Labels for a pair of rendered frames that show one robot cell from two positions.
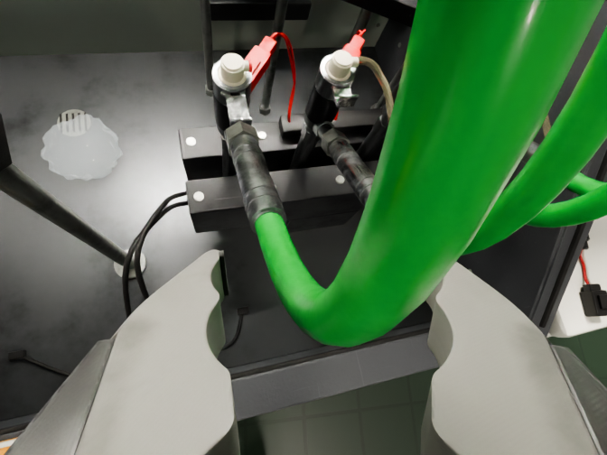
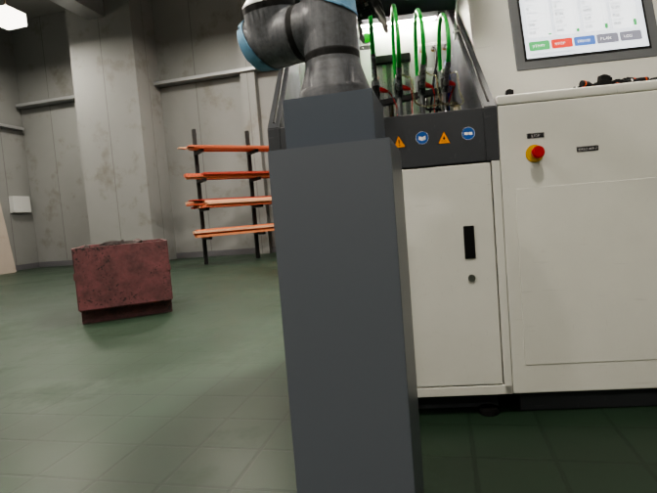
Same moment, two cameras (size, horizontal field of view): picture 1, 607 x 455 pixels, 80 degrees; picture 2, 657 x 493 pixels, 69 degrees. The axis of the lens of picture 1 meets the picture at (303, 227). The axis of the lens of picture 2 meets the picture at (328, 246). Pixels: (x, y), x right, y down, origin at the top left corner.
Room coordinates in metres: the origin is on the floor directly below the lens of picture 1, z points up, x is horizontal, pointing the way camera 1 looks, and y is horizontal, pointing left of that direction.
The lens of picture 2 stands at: (-1.10, -1.15, 0.67)
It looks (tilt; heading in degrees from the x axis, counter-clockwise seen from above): 4 degrees down; 52
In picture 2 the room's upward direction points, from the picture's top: 5 degrees counter-clockwise
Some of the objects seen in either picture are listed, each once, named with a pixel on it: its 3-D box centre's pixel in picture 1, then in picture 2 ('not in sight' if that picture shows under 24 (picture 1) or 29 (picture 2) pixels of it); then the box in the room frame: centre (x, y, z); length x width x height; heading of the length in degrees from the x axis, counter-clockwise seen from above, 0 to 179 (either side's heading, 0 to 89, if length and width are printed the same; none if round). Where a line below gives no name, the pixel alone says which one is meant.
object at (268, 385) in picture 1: (259, 380); (380, 145); (-0.02, -0.07, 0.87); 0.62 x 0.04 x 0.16; 136
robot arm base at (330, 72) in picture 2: not in sight; (333, 79); (-0.43, -0.35, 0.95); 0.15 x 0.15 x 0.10
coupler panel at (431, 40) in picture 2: not in sight; (433, 72); (0.50, 0.13, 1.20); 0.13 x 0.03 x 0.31; 136
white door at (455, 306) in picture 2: not in sight; (390, 281); (-0.04, -0.08, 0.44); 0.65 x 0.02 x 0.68; 136
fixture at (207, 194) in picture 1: (319, 179); not in sight; (0.23, 0.02, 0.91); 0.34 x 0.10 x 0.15; 136
